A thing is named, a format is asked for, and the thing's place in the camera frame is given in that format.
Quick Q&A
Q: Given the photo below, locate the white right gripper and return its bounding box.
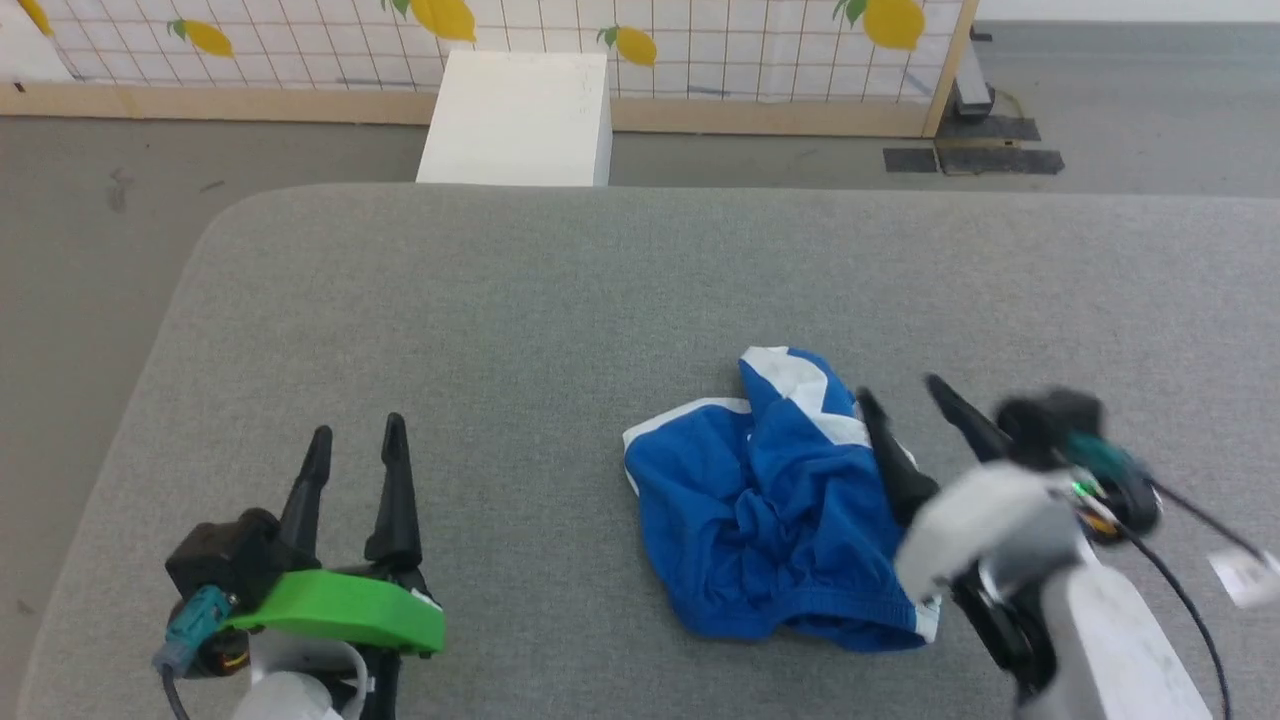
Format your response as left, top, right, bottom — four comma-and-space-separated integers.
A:
856, 374, 1093, 605

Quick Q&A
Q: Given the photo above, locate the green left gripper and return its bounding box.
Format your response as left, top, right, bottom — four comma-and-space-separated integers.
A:
225, 412, 447, 661

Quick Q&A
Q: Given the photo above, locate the blue basketball shorts white trim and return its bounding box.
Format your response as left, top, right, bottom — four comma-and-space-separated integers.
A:
622, 345, 943, 653

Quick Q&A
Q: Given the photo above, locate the white rectangular box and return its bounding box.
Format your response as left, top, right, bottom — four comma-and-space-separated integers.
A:
415, 50, 613, 188

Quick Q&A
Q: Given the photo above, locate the black cable teal plug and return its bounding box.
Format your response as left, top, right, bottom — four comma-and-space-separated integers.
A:
152, 585, 241, 720

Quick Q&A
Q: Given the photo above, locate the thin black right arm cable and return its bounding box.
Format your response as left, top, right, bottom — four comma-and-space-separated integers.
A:
1095, 475, 1263, 720

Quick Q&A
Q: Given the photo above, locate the white paper cable tag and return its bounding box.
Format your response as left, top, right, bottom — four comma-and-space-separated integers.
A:
1208, 548, 1280, 609

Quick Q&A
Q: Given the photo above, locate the lemon print partition wooden frame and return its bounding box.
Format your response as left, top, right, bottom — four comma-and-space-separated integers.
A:
0, 0, 981, 139

